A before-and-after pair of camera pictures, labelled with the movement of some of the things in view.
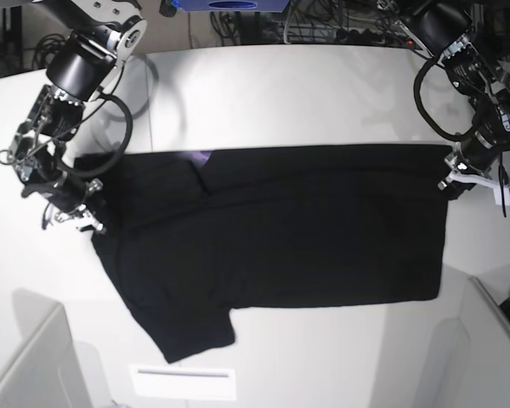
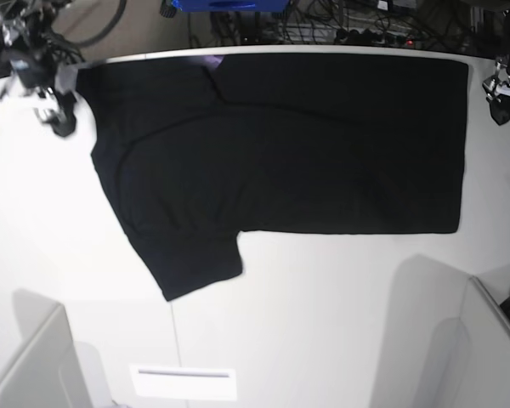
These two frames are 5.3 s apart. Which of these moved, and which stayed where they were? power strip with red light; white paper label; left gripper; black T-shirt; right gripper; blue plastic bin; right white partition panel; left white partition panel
Moved: left gripper; right gripper; black T-shirt
Stayed: white paper label; power strip with red light; left white partition panel; right white partition panel; blue plastic bin
